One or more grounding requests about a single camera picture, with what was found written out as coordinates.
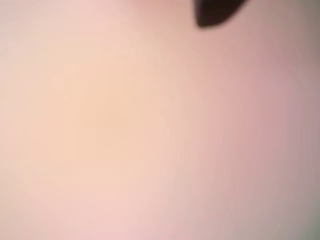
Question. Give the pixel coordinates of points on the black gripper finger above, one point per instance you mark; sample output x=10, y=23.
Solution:
x=215, y=11

